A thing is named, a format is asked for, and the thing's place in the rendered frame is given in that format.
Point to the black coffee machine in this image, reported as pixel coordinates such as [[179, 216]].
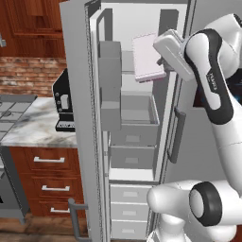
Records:
[[64, 104]]

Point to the grey freezer drawer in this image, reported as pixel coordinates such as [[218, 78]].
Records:
[[132, 157], [134, 135]]

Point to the grey freezer door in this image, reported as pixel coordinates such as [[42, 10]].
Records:
[[78, 94]]

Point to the grey fridge door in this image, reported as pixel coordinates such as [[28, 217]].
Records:
[[197, 148]]

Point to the grey fridge freezer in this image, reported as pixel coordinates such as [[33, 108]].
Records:
[[141, 19]]

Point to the grey hob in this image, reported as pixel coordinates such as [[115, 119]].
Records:
[[11, 115]]

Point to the brown wooden wall cupboard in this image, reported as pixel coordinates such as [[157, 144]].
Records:
[[31, 28]]

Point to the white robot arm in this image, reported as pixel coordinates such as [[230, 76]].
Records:
[[225, 132]]

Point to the brown wooden drawer front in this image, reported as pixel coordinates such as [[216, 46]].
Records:
[[50, 151], [56, 179], [60, 203]]

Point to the pale pink ice cube tray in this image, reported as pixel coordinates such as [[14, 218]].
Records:
[[146, 56]]

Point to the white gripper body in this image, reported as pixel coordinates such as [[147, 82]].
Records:
[[171, 47]]

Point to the grey freezer basket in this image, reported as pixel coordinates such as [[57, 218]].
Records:
[[138, 108]]

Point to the white freezer drawer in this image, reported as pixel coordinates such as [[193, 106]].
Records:
[[128, 229], [129, 211], [129, 193]]

